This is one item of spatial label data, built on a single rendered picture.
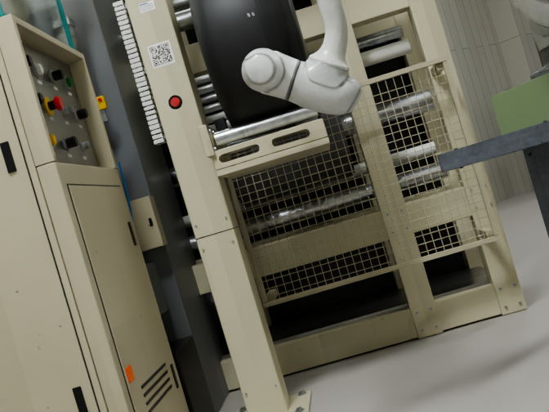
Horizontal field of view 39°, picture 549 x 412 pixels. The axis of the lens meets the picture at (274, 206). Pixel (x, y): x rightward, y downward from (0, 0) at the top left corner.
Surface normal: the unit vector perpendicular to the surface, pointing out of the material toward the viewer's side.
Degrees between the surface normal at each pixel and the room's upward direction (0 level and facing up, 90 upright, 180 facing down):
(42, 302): 90
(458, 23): 90
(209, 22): 82
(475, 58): 90
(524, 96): 90
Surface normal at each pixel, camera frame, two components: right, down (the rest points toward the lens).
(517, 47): -0.73, 0.22
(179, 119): -0.07, 0.01
